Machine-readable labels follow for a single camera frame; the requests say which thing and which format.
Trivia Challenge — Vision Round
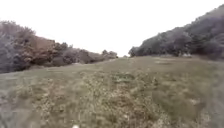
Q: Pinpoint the dry green grass field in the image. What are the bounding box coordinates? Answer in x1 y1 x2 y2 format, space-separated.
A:
0 55 224 128

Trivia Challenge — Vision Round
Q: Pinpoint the row of brownish bushes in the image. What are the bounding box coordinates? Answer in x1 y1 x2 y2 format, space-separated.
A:
0 20 119 74

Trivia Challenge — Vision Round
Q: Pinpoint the row of dark trees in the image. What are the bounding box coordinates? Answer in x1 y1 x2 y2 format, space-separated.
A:
128 4 224 61

